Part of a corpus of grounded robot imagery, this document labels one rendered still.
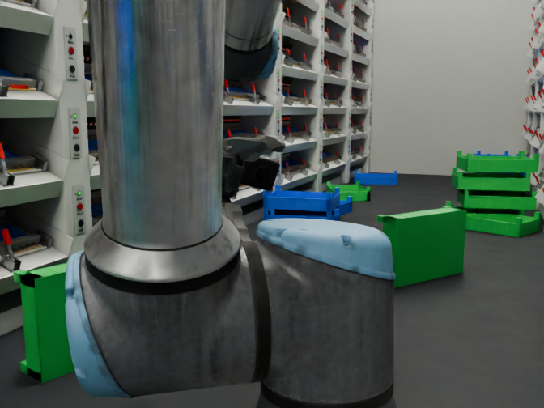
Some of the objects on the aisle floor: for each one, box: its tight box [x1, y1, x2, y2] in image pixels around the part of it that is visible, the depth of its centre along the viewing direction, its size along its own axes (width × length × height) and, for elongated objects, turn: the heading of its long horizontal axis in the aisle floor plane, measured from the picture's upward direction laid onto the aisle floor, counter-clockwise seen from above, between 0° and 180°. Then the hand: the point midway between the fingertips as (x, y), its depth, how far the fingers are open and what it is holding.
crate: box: [13, 263, 75, 383], centre depth 117 cm, size 8×30×20 cm
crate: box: [376, 206, 467, 288], centre depth 171 cm, size 8×30×20 cm
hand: (272, 203), depth 70 cm, fingers open, 14 cm apart
